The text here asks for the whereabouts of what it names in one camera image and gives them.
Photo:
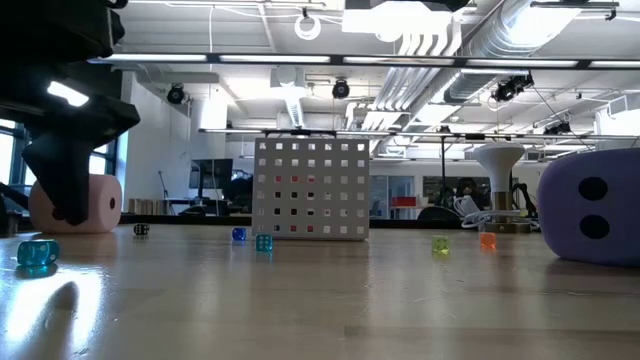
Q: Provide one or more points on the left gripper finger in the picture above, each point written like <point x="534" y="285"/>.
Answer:
<point x="65" y="165"/>

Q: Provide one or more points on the large pink foam die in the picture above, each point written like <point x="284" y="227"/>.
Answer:
<point x="100" y="190"/>

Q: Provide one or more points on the small teal translucent die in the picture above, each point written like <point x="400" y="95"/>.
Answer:
<point x="37" y="252"/>
<point x="264" y="242"/>

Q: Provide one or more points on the small black die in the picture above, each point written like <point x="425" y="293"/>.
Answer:
<point x="141" y="229"/>

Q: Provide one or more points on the small dark blue die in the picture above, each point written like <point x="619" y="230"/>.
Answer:
<point x="239" y="234"/>

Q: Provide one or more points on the large red foam die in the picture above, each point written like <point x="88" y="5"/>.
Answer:
<point x="294" y="178"/>

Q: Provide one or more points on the small green translucent die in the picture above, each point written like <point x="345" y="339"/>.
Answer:
<point x="440" y="244"/>

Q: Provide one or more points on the small orange translucent die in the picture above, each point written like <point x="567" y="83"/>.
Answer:
<point x="488" y="240"/>

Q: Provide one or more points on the large purple foam die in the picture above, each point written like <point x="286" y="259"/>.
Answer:
<point x="560" y="225"/>

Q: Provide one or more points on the white perforated basket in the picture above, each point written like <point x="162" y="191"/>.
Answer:
<point x="303" y="170"/>

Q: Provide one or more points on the black overhead light beam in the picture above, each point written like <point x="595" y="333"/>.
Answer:
<point x="336" y="60"/>

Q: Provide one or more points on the red background box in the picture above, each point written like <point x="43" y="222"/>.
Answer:
<point x="402" y="201"/>

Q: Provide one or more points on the white mushroom table lamp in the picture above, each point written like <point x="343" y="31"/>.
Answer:
<point x="499" y="160"/>

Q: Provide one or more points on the black ceiling camera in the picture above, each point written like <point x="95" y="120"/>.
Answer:
<point x="510" y="89"/>
<point x="175" y="94"/>
<point x="340" y="89"/>

